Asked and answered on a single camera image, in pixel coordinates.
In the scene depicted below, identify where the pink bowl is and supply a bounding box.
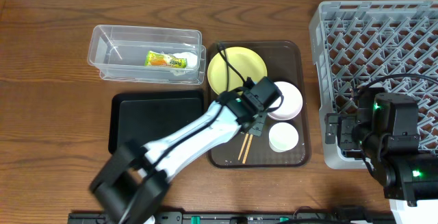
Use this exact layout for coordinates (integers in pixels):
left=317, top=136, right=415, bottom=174
left=268, top=82, right=303, bottom=121

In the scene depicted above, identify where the white napkin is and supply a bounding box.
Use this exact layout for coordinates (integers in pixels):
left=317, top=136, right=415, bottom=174
left=170, top=52, right=198, bottom=76

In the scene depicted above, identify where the green snack wrapper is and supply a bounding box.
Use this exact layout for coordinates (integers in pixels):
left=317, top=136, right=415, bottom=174
left=144, top=51, right=188, bottom=69

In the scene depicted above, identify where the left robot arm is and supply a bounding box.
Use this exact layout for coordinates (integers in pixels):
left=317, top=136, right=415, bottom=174
left=89, top=84, right=281, bottom=223

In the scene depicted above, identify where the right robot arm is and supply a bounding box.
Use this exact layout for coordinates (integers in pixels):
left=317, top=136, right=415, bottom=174
left=324, top=87, right=437, bottom=223

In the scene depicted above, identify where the grey dishwasher rack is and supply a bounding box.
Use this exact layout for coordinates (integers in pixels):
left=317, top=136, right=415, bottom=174
left=309, top=0, right=437, bottom=169

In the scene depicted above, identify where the wooden chopstick left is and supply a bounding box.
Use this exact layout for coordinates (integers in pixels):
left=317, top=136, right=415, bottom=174
left=238, top=133, right=249, bottom=160

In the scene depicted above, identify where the wooden chopstick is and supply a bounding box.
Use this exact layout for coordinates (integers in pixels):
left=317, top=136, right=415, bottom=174
left=241, top=134, right=253, bottom=164
left=238, top=133, right=249, bottom=160

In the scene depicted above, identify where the wooden chopstick right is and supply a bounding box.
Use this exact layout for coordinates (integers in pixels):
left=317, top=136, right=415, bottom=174
left=241, top=134, right=253, bottom=164

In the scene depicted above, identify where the pale green cup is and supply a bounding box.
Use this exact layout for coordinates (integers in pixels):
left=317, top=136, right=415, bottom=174
left=268, top=122, right=299, bottom=153

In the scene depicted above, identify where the brown serving tray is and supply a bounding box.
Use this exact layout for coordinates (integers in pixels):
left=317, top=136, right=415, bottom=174
left=208, top=40, right=311, bottom=169

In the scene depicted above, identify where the black tray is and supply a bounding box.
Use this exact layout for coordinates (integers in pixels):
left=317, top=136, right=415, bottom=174
left=108, top=90, right=204, bottom=153

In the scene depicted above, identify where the clear plastic bin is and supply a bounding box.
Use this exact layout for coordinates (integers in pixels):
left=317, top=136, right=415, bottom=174
left=88, top=25, right=206, bottom=85

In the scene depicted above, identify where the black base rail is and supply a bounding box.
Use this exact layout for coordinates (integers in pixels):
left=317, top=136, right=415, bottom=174
left=66, top=206, right=394, bottom=224

